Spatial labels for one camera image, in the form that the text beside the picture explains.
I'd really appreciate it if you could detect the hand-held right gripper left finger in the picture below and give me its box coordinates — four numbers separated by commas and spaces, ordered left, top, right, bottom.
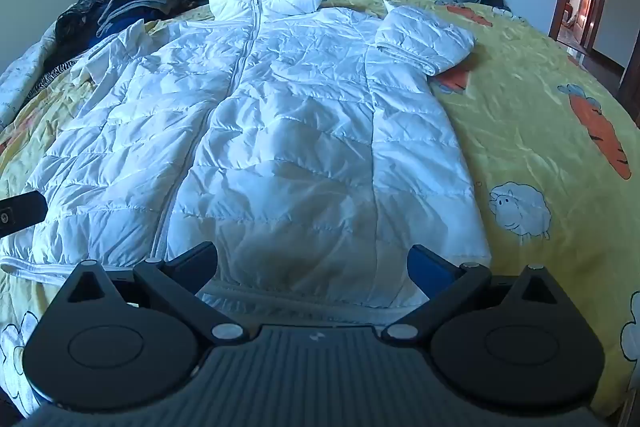
65, 241, 250, 349

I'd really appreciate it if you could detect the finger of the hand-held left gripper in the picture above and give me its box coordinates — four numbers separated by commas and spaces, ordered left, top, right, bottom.
0, 190, 49, 239

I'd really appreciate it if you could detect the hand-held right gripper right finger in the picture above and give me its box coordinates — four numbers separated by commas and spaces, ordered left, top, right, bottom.
381, 244, 568, 350

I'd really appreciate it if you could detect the white duvet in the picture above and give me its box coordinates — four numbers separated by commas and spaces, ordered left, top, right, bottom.
0, 0, 493, 309

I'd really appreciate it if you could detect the pile of dark clothes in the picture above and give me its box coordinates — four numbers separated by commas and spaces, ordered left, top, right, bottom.
54, 0, 211, 58

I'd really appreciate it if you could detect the white printed quilt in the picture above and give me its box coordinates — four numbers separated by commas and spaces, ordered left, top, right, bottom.
0, 19, 62, 131

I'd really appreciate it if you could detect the black white striped cloth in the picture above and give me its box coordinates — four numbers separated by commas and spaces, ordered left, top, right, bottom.
42, 57, 82, 85

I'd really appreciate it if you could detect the yellow printed bedspread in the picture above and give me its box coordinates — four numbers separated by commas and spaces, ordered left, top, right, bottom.
0, 0, 640, 419

